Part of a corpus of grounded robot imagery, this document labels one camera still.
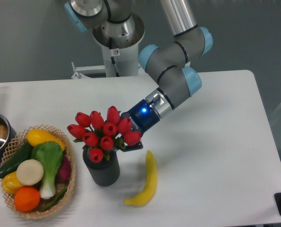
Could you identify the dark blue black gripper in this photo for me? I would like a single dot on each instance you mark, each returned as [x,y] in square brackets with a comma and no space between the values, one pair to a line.
[145,114]

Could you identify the red tulip bouquet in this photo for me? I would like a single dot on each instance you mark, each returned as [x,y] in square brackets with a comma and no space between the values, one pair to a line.
[102,136]

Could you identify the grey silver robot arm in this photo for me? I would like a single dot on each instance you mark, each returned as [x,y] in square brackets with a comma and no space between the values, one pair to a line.
[118,31]

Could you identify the dark grey ribbed vase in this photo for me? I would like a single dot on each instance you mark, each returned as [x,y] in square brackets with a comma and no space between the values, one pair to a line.
[104,173]

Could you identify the yellow banana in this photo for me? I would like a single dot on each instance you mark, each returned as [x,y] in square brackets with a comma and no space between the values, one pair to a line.
[149,189]

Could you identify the purple red sweet potato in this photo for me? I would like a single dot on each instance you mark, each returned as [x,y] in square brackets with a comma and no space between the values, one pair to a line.
[65,169]

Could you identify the green bok choy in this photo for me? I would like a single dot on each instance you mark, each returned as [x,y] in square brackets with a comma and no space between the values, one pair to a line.
[50,155]

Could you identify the green bean pod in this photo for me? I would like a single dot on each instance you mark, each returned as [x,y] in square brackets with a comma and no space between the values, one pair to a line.
[55,200]

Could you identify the woven wicker basket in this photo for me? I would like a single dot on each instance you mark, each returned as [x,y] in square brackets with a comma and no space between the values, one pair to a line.
[14,145]

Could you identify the yellow squash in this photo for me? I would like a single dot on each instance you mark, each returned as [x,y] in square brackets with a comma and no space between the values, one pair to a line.
[38,136]

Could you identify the white round radish slice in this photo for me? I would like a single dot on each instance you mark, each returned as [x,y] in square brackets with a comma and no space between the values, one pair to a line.
[30,172]

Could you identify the dark green cucumber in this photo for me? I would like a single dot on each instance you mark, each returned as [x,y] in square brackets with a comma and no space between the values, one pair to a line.
[23,154]

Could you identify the orange fruit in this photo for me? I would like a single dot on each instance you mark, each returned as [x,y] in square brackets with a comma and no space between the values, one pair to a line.
[26,199]

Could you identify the yellow bell pepper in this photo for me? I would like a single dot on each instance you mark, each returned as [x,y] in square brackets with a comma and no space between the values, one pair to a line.
[11,184]

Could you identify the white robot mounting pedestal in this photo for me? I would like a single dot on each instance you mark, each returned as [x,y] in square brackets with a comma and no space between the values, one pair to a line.
[117,62]

